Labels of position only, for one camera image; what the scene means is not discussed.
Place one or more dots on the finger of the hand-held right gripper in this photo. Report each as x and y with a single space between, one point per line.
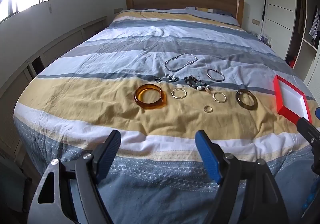
318 113
308 130

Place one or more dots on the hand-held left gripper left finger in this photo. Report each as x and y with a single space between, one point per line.
107 155

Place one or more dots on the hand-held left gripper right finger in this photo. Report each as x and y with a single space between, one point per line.
208 155

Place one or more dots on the red jewelry box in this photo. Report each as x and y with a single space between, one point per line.
290 93

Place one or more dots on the twisted hoop earring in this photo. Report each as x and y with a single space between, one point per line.
172 93
214 97

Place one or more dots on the dark brown bangle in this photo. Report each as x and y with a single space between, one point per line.
253 103

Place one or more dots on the amber bangle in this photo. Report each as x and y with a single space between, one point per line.
140 100

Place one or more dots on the red object in wardrobe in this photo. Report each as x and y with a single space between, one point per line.
292 61

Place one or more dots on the thin silver bangle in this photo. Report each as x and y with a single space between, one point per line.
208 75

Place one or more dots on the silver earring cluster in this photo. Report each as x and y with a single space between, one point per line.
172 78

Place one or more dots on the hanging striped shirt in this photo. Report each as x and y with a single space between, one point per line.
314 23

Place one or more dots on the nightstand with small items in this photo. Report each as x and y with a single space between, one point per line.
262 37

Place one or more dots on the white wardrobe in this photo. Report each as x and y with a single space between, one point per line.
280 1

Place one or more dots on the low white window cabinet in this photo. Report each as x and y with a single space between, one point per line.
50 46

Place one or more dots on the grey pillow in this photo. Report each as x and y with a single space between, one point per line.
212 12

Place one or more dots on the wall socket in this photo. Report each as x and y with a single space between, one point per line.
255 22
118 10

